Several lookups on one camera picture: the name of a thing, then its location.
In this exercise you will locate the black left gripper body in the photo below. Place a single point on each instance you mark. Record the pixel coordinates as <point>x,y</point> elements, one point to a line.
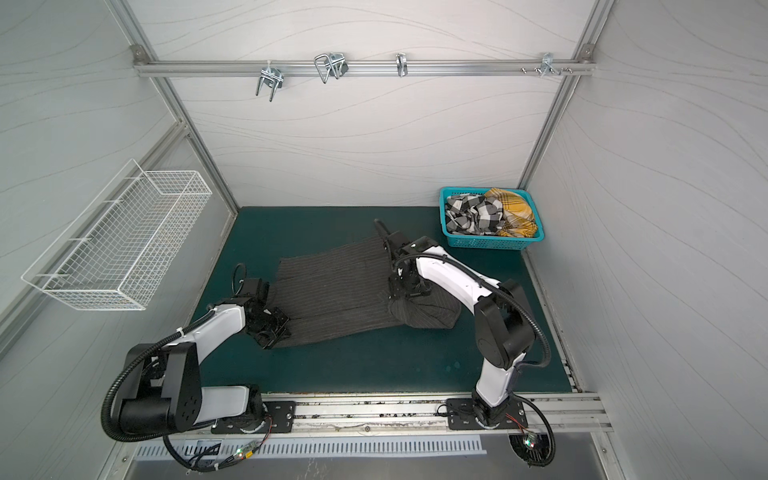
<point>272,327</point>

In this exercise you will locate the yellow plaid shirt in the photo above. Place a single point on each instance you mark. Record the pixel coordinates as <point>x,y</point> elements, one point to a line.
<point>518,218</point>

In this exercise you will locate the white vent grille strip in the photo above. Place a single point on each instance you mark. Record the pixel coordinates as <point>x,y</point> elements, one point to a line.
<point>324,447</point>

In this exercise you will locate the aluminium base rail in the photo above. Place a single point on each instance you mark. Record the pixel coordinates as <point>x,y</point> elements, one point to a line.
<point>412,414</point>

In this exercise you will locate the metal clamp hook left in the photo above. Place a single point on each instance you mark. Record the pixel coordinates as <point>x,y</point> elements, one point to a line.
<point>270,80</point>

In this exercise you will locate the metal clamp hook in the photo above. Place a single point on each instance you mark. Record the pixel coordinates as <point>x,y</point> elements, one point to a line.
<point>270,80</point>
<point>331,65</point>

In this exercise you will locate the teal plastic laundry basket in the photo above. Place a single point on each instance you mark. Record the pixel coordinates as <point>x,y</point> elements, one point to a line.
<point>493,242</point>

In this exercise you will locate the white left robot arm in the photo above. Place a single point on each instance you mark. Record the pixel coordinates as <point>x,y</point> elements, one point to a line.
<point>160,392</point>

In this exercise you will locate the metal bracket right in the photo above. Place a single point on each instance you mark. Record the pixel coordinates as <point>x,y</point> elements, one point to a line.
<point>547,67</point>

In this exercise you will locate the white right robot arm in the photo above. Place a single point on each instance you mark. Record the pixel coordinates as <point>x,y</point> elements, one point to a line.
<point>503,328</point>

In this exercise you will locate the metal clamp hook middle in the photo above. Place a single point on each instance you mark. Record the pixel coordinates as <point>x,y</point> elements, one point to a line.
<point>331,65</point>

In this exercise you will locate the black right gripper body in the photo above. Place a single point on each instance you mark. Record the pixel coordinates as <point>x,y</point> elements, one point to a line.
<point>395,250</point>

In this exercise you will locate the dark grey pinstriped shirt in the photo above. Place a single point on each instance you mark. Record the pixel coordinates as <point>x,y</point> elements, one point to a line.
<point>345,291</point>

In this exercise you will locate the white wire wall basket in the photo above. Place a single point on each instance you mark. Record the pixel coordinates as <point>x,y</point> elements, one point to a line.
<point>115,253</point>

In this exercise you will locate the black white checkered shirt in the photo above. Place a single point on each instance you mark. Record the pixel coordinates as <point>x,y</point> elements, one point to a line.
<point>473,214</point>

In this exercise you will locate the aluminium horizontal rail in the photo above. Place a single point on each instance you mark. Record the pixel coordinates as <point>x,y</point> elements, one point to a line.
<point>357,68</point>

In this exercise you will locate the small metal ring clamp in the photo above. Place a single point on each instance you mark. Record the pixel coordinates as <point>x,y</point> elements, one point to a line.
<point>401,65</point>

